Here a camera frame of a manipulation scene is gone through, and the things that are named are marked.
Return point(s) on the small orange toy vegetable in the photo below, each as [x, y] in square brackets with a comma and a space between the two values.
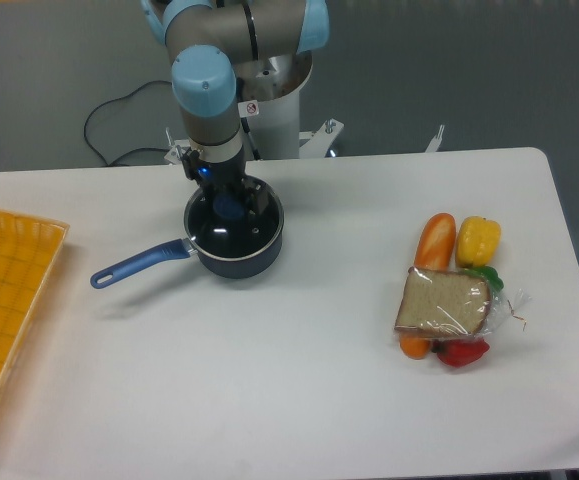
[414, 347]

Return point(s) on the yellow bell pepper toy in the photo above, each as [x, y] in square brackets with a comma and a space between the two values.
[477, 242]

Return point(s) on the dark blue saucepan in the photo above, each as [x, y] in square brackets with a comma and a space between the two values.
[180, 249]

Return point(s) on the bagged sliced bread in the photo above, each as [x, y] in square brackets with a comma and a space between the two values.
[454, 305]

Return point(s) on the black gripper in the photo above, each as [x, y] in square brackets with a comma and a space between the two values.
[225, 177]

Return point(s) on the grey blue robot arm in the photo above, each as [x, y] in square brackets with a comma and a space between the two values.
[243, 30]

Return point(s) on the white table bracket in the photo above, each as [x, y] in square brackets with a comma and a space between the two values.
[436, 141]

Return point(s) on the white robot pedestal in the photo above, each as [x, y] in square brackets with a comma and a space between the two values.
[252, 105]

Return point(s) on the orange bread roll toy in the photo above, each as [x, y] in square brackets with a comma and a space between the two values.
[436, 243]

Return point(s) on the green bell pepper toy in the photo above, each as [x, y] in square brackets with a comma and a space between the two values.
[489, 274]

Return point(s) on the red bell pepper toy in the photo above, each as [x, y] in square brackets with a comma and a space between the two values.
[459, 353]

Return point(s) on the glass lid blue knob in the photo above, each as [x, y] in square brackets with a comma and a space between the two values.
[219, 227]

